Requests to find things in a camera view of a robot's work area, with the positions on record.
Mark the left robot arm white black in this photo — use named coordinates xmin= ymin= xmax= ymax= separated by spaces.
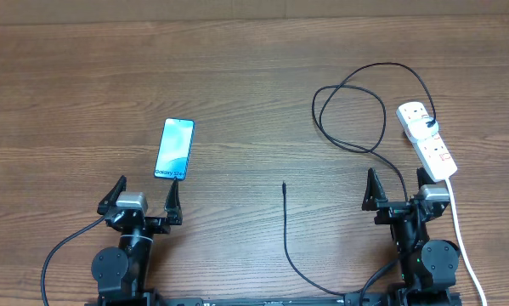
xmin=91 ymin=176 xmax=183 ymax=305

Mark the blue Samsung Galaxy smartphone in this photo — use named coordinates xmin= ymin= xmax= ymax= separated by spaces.
xmin=154 ymin=118 xmax=195 ymax=181

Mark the white charger adapter plug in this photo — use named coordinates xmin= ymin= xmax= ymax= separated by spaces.
xmin=405 ymin=117 xmax=439 ymax=143

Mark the white power strip cord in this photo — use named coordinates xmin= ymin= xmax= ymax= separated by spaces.
xmin=444 ymin=177 xmax=489 ymax=306

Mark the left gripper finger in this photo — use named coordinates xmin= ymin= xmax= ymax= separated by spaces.
xmin=97 ymin=175 xmax=127 ymax=215
xmin=164 ymin=179 xmax=183 ymax=225

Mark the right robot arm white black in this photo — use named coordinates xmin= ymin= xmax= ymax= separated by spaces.
xmin=358 ymin=168 xmax=461 ymax=305

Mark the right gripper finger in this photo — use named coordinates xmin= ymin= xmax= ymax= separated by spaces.
xmin=416 ymin=167 xmax=436 ymax=189
xmin=362 ymin=168 xmax=387 ymax=211

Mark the white power extension strip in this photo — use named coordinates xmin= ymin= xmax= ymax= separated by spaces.
xmin=396 ymin=101 xmax=457 ymax=182

